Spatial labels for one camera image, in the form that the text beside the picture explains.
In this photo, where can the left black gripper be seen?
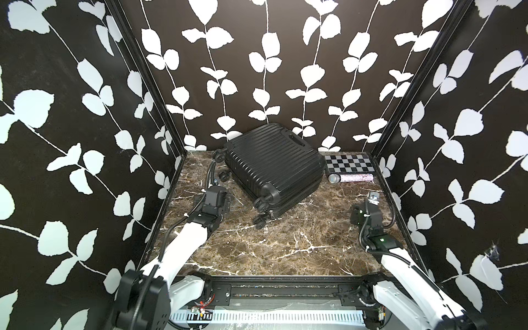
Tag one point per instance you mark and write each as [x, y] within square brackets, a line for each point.
[199, 202]

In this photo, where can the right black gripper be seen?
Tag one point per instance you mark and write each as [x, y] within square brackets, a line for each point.
[355, 214]

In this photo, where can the black ribbed hard-shell suitcase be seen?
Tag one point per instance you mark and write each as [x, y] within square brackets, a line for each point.
[275, 167]

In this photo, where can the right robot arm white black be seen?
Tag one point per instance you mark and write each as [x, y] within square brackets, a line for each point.
[415, 299]

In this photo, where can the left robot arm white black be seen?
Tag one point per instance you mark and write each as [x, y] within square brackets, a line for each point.
[146, 298]

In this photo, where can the glittery pink cylinder tube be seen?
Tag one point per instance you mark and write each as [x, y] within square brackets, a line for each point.
[336, 178]

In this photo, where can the black white checkerboard plate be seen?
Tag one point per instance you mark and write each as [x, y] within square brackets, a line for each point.
[349, 164]

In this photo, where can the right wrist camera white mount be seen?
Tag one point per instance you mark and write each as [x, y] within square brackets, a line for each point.
[373, 197]

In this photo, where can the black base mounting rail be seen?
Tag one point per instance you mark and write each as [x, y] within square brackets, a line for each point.
[349, 291]

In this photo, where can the white slotted cable duct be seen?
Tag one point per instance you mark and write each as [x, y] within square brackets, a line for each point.
[218, 316]

